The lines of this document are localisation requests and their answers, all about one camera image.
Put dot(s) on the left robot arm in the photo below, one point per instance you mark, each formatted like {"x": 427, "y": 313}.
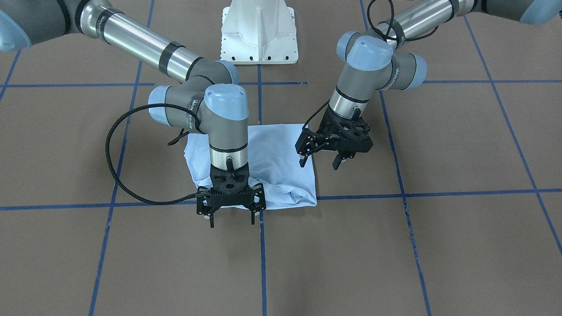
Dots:
{"x": 373, "y": 61}

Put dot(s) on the light blue t-shirt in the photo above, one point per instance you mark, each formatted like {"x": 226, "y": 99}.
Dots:
{"x": 269, "y": 150}

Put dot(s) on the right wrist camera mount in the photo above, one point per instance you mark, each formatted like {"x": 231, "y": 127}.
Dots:
{"x": 229, "y": 183}

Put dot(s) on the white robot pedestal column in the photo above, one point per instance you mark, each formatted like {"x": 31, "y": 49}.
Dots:
{"x": 259, "y": 32}

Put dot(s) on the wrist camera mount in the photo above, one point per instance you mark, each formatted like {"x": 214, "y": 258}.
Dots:
{"x": 355, "y": 133}
{"x": 229, "y": 183}

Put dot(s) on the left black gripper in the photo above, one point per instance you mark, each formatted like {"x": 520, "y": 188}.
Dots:
{"x": 326, "y": 123}

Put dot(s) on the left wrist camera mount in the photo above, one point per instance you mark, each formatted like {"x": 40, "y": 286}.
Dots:
{"x": 355, "y": 133}

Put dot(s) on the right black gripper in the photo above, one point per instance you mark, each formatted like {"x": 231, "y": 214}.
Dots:
{"x": 258, "y": 196}

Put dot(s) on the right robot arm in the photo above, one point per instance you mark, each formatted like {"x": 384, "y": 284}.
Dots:
{"x": 208, "y": 100}

